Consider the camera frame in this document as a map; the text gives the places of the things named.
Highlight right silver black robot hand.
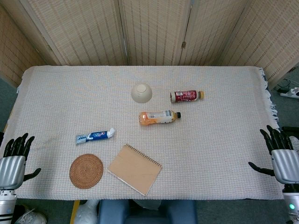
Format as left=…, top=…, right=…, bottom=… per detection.
left=248, top=125, right=299, bottom=186

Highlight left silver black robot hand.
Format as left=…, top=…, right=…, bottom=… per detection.
left=0, top=133, right=42, bottom=190

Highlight blue white toothpaste tube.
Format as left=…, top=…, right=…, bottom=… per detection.
left=75, top=127, right=115, bottom=146

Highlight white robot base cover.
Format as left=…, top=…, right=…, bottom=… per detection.
left=74, top=199, right=100, bottom=224

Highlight orange juice bottle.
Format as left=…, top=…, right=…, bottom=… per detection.
left=138, top=110, right=182, bottom=126

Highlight white sneaker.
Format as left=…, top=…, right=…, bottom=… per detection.
left=15, top=205, right=47, bottom=224
left=289, top=136, right=299, bottom=152

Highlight white power strip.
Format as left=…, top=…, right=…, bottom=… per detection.
left=279, top=87, right=299, bottom=99

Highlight round woven rattan coaster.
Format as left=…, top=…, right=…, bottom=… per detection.
left=69, top=154, right=104, bottom=189

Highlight yellow floor tape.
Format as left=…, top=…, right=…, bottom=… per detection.
left=70, top=200, right=80, bottom=224

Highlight white woven tablecloth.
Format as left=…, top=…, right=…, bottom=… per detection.
left=0, top=65, right=296, bottom=201

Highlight red label drink bottle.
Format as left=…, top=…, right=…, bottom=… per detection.
left=170, top=90, right=206, bottom=104

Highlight brown spiral notebook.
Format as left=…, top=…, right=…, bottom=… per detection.
left=107, top=144, right=163, bottom=196

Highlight blue padded seat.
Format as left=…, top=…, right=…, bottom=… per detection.
left=97, top=199, right=198, bottom=224

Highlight upturned cream ceramic bowl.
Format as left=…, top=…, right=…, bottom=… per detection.
left=130, top=83, right=153, bottom=103

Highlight beige woven folding screen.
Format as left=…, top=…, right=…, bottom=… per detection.
left=0, top=0, right=299, bottom=89

